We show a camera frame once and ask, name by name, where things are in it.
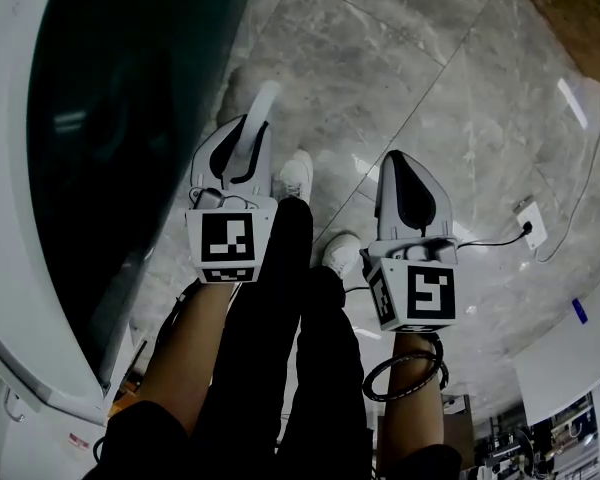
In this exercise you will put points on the person's white shoe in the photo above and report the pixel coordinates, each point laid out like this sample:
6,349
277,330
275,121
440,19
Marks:
341,253
296,173

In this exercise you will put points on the white fluffy duster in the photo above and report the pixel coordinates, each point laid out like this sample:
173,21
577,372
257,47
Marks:
260,113

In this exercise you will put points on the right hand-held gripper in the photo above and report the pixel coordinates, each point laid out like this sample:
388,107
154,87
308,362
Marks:
430,293

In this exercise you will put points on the person's left forearm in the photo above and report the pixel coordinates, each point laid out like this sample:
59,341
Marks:
190,348

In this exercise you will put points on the white power strip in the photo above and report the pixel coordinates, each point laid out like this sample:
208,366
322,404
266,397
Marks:
532,220

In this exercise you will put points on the person's right forearm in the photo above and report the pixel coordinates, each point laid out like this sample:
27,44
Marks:
410,418

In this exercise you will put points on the dark green translucent sheet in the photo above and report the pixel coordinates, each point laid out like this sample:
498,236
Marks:
120,118

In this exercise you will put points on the white rectangular counter unit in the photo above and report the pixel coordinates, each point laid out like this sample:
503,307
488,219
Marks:
570,358

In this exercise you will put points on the small blue object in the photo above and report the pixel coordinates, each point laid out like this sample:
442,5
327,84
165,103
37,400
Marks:
579,311

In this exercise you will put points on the person's left white shoe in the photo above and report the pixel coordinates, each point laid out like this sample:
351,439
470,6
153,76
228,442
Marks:
296,173

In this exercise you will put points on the black shirt with pink print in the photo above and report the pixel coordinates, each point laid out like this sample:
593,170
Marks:
140,443

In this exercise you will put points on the person's black trousers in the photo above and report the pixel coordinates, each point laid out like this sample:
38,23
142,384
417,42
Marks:
260,318

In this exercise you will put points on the metal equipment rack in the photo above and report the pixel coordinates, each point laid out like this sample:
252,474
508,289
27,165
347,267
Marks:
555,443

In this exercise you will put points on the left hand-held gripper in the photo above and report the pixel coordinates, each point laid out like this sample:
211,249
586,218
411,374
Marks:
227,238

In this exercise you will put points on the person's right white shoe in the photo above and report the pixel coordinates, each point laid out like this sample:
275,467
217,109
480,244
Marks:
341,253

